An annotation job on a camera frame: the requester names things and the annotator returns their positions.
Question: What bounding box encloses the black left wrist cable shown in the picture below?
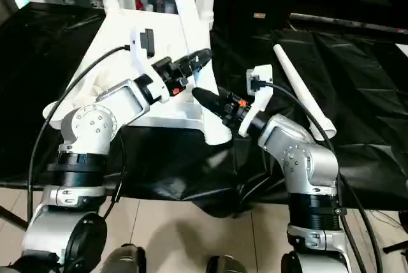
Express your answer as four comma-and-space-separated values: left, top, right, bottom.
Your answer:
25, 44, 132, 224

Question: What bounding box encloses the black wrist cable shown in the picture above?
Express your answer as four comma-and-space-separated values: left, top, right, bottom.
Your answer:
251, 79, 384, 273
25, 44, 132, 224

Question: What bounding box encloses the black plastic mat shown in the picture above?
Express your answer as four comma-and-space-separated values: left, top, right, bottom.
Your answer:
0, 2, 408, 218

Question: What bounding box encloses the black metal rod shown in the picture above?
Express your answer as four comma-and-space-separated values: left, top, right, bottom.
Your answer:
289, 11, 408, 35

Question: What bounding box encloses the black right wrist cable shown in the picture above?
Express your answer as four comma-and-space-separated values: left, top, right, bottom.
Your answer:
251, 79, 384, 273

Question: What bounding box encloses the white plastic table top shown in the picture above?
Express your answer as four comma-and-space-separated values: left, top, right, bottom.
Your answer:
42, 6, 234, 128

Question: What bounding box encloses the black tripod leg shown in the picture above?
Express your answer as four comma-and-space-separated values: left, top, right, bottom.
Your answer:
0, 205, 30, 232

